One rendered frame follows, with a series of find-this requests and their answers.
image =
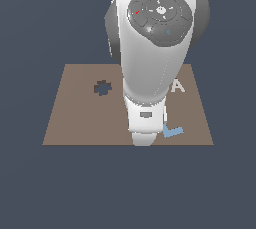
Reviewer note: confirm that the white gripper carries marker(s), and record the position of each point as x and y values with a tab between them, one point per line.
145	119

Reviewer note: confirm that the brown slotted board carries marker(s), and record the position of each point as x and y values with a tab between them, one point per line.
86	116

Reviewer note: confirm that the light blue L-shaped block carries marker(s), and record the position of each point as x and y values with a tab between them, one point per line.
171	131

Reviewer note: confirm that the white letter A block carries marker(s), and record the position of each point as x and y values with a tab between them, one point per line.
179	86

